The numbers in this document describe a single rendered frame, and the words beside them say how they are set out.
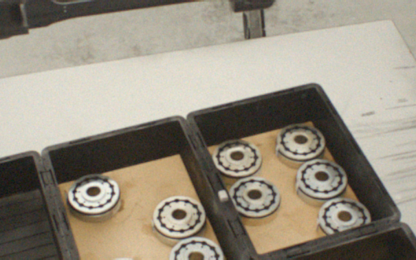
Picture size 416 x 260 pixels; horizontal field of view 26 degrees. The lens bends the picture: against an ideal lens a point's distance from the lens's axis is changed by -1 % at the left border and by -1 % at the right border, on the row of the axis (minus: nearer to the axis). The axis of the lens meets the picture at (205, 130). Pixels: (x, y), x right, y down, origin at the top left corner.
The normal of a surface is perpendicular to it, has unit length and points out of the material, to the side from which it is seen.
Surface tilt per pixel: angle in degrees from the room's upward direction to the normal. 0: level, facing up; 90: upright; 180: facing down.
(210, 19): 0
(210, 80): 0
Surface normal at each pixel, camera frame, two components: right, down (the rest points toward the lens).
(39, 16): 0.22, 0.69
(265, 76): 0.00, -0.70
